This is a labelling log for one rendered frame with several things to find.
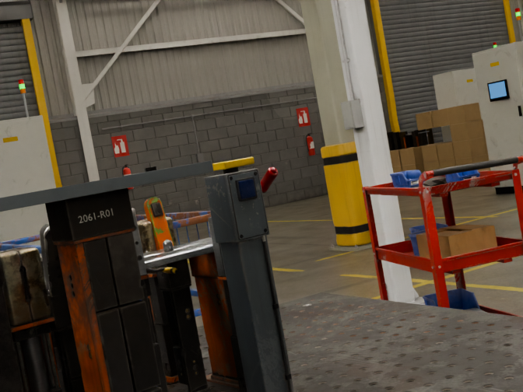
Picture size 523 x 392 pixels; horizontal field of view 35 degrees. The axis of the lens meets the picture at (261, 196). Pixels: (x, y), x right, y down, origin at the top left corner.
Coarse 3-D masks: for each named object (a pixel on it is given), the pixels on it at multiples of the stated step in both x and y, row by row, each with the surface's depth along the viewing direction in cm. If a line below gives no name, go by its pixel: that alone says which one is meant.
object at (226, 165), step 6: (222, 162) 135; (228, 162) 134; (234, 162) 134; (240, 162) 135; (246, 162) 136; (252, 162) 136; (216, 168) 135; (222, 168) 134; (228, 168) 134; (234, 168) 136
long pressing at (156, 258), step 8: (200, 240) 179; (208, 240) 175; (176, 248) 171; (184, 248) 168; (192, 248) 162; (200, 248) 161; (208, 248) 162; (144, 256) 167; (152, 256) 167; (160, 256) 158; (168, 256) 157; (176, 256) 158; (184, 256) 159; (192, 256) 160; (152, 264) 155; (160, 264) 156
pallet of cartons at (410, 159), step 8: (432, 144) 1559; (392, 152) 1581; (400, 152) 1563; (408, 152) 1545; (416, 152) 1536; (392, 160) 1586; (400, 160) 1568; (408, 160) 1549; (416, 160) 1536; (400, 168) 1570; (408, 168) 1552; (416, 168) 1535
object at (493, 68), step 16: (496, 48) 1115; (512, 48) 1089; (480, 64) 1143; (496, 64) 1118; (512, 64) 1094; (480, 80) 1148; (496, 80) 1124; (512, 80) 1099; (480, 96) 1154; (496, 96) 1125; (512, 96) 1104; (496, 112) 1134; (512, 112) 1109; (496, 128) 1140; (512, 128) 1114; (496, 144) 1145; (512, 144) 1119; (496, 192) 1165; (512, 192) 1139
